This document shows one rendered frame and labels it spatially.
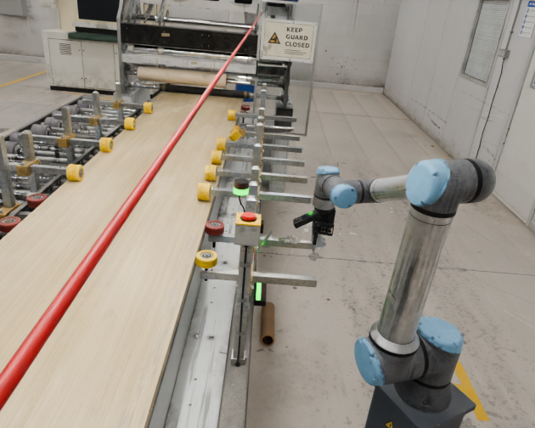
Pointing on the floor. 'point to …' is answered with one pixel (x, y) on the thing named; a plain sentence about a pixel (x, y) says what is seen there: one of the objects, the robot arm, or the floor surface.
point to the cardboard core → (267, 324)
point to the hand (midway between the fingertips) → (312, 248)
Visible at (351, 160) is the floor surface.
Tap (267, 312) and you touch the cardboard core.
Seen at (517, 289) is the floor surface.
